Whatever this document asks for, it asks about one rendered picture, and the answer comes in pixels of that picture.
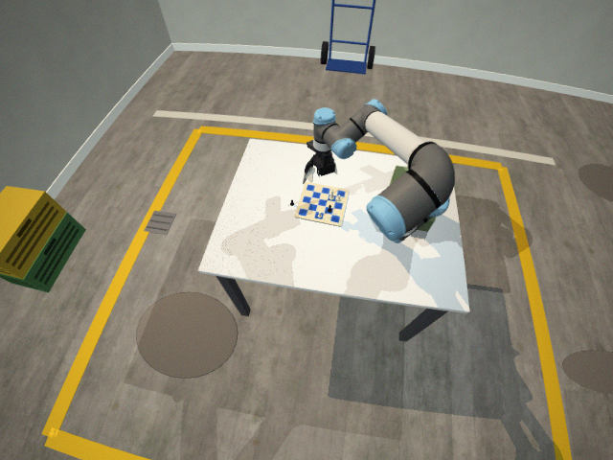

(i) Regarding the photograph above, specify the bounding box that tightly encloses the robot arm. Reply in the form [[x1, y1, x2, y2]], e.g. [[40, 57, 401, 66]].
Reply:
[[306, 99, 455, 243]]

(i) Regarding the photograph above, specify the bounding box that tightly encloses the blue and cream chessboard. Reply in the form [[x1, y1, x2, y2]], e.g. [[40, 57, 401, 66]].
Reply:
[[294, 182, 349, 226]]

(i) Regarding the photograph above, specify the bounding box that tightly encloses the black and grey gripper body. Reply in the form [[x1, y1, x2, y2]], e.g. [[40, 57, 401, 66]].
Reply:
[[311, 149, 335, 176]]

